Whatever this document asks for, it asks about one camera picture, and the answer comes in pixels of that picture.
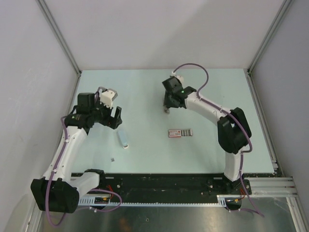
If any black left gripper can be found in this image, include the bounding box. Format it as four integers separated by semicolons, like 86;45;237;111
90;97;122;129

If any black beige stapler base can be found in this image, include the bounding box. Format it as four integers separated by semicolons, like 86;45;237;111
163;95;170;114

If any light blue stapler cover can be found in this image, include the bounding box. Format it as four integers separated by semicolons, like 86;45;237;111
117;130;129;149

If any red white staple box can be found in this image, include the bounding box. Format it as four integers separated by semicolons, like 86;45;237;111
168;129;193;138

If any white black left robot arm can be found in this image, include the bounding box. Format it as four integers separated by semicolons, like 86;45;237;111
30;88;122;213

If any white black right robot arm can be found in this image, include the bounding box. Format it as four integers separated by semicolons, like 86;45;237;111
162;76;253;194

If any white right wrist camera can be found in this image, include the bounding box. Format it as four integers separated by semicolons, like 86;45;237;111
171;71;184;84

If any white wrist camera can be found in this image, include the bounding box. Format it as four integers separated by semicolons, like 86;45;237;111
99;88;118;109
171;71;184;84

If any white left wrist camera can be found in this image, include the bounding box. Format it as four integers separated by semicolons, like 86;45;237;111
99;88;118;109

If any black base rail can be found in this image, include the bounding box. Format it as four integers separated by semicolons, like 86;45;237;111
79;173;252;203

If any white cable duct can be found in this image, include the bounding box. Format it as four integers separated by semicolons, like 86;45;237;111
77;194;227;208

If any aluminium frame rail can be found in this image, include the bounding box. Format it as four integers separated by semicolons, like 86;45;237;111
246;177;298;198

